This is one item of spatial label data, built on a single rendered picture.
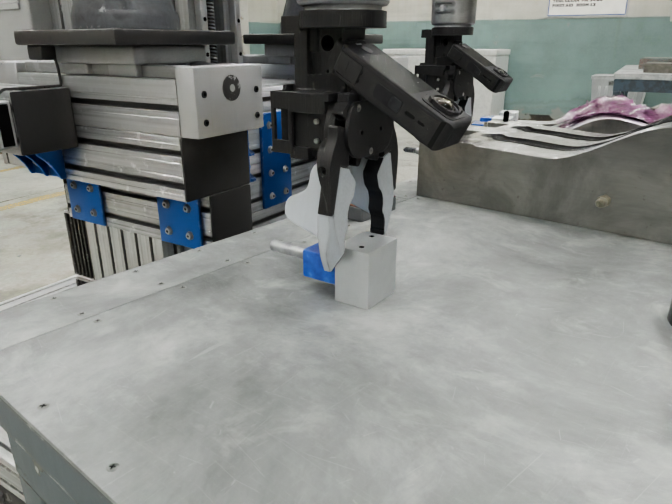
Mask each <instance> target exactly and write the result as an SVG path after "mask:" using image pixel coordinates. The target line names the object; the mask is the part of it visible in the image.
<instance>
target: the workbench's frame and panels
mask: <svg viewBox="0 0 672 504"><path fill-rule="evenodd" d="M0 426H1V427H2V428H3V429H4V430H5V431H6V432H7V435H8V439H9V443H10V447H11V451H12V455H13V459H14V463H15V467H16V471H17V472H18V474H19V478H20V482H21V486H22V490H23V494H24V498H25V502H26V504H113V503H112V502H111V501H110V500H109V499H107V498H106V497H105V496H104V495H103V494H102V493H101V492H100V491H99V490H98V489H97V488H96V487H95V486H94V485H93V484H92V483H90V482H89V481H88V480H87V479H86V478H85V477H84V476H83V475H82V474H81V473H80V472H79V471H78V470H77V469H76V468H75V467H73V466H72V465H71V464H70V463H69V462H68V461H67V460H66V459H65V458H64V457H63V456H62V455H61V454H60V453H59V452H58V451H56V450H55V449H54V448H53V447H52V446H51V445H50V444H49V443H48V442H47V441H46V440H45V439H44V438H43V437H42V436H41V435H39V434H38V433H37V432H36V431H35V430H34V429H33V428H32V427H31V426H30V425H29V424H28V423H27V422H26V421H25V420H24V419H22V418H21V417H20V416H19V415H18V414H17V413H16V412H15V411H14V410H13V409H12V408H11V407H10V406H9V405H8V404H7V403H5V402H4V401H3V400H2V399H1V398H0Z"/></svg>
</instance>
